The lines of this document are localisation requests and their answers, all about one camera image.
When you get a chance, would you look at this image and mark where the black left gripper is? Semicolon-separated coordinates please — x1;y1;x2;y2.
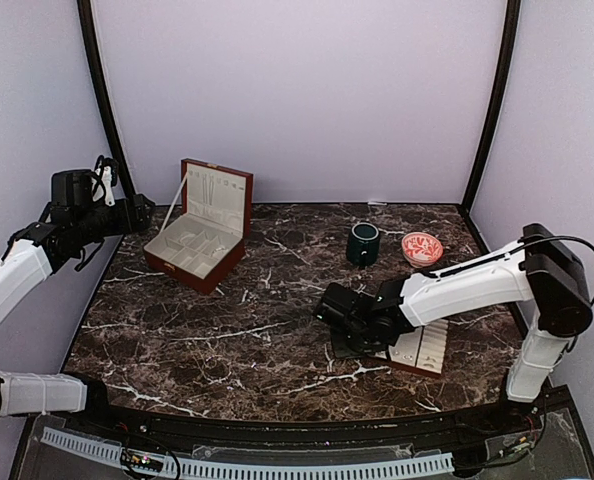
74;193;154;245

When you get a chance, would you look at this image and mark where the red jewelry tray insert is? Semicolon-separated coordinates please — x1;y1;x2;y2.
374;319;449;378

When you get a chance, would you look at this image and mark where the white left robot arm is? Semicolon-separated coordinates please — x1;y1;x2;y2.
0;194;155;436

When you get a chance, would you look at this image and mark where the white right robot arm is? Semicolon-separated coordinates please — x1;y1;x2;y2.
313;223;594;434

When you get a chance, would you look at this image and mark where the red open jewelry box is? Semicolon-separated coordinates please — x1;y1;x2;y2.
143;159;254;294

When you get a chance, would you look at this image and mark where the dark green mug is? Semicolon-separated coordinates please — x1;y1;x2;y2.
346;222;381;268

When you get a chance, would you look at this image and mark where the red white patterned bowl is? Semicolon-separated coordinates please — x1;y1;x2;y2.
401;232;444;266

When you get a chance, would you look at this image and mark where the left black frame post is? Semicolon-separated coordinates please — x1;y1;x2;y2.
76;0;136;197

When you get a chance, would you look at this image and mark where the black frame post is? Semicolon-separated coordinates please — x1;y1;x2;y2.
76;0;136;197
460;0;522;215

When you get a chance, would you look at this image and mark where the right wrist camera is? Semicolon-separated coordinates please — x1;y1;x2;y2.
313;282;362;328

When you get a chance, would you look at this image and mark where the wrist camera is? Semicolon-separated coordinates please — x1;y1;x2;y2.
51;155;118;208
313;282;362;328

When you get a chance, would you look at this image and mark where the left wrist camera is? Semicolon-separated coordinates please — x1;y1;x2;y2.
51;155;118;208

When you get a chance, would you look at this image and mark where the white slotted cable duct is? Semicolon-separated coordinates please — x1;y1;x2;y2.
40;427;455;479

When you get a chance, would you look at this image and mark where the black front table rail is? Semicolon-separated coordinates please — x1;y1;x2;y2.
60;402;531;452

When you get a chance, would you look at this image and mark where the right black frame post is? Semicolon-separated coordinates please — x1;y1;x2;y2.
460;0;522;215

